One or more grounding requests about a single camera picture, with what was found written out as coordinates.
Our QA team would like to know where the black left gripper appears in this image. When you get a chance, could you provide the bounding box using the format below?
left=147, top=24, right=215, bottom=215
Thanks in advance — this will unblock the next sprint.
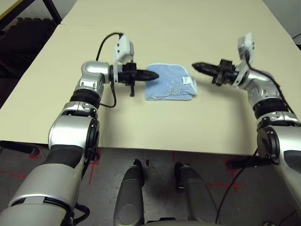
left=117, top=62, right=160, bottom=97

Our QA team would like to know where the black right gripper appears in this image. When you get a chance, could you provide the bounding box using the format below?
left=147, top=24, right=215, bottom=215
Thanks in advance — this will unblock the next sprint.
left=191, top=58, right=238, bottom=87

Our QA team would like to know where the light blue embroidered towel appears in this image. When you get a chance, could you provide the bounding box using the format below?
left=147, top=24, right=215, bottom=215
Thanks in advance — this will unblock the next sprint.
left=143, top=63, right=198, bottom=102

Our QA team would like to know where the grey robot right leg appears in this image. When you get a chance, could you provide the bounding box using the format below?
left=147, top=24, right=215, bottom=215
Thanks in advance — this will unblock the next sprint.
left=174, top=162, right=219, bottom=223

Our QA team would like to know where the black-framed side table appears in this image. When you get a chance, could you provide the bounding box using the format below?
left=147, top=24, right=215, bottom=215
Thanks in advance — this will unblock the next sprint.
left=0, top=0, right=63, bottom=26

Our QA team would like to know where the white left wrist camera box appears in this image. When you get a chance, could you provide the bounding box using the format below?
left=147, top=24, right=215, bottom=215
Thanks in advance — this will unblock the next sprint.
left=112, top=34, right=135, bottom=84

